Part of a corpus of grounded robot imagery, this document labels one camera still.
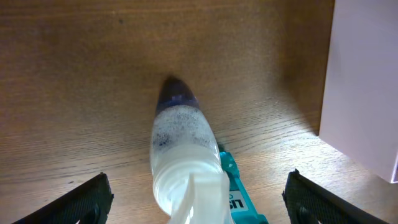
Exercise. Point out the pink cardboard box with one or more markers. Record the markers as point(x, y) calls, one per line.
point(359, 111)

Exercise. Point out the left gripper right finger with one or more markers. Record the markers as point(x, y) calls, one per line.
point(307, 202)

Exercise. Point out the teal mouthwash bottle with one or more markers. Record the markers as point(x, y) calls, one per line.
point(242, 209)

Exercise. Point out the clear pump soap bottle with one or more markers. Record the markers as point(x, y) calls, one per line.
point(189, 184)

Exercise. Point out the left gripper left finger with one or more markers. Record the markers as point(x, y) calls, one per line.
point(89, 203)

